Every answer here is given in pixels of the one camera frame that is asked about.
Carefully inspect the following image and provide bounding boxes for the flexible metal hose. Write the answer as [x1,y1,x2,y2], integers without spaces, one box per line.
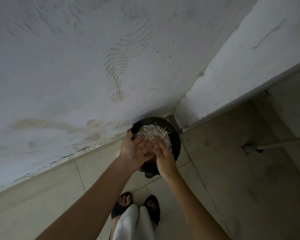
[255,135,300,150]

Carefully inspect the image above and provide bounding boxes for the white trousers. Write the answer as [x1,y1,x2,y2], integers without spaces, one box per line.
[112,204,156,240]

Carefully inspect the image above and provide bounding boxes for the black round bin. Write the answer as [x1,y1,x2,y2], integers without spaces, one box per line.
[131,117,182,179]

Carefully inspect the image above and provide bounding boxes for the person's foot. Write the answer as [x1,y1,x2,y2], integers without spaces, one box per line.
[146,199,158,212]
[118,194,132,208]

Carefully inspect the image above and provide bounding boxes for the black left sandal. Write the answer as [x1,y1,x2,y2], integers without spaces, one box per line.
[111,192,134,220]

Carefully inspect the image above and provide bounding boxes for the black right sandal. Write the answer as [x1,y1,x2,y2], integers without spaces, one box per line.
[142,195,161,226]

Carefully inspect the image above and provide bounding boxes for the person's right forearm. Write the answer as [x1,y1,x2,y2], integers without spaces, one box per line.
[165,172,231,240]

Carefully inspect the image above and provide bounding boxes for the person's right hand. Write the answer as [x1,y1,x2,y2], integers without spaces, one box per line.
[146,140,181,183]

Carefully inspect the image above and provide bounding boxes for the metal wall hose fitting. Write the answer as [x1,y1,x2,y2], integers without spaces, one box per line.
[242,143,264,154]

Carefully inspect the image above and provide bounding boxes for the person's left forearm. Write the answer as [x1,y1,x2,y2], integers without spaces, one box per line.
[35,157,137,240]

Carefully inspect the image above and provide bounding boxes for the black sandal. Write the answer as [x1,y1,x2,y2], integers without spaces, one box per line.
[111,192,134,220]
[142,195,161,226]

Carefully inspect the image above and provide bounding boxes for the person's left foot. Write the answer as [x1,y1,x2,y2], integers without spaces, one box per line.
[118,194,132,208]

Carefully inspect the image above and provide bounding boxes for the pile of white shreds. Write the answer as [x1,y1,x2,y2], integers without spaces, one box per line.
[134,124,173,152]

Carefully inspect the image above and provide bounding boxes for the person's right foot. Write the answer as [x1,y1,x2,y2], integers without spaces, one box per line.
[146,199,158,212]

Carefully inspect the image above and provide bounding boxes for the person's left hand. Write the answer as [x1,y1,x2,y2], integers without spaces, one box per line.
[118,129,155,173]

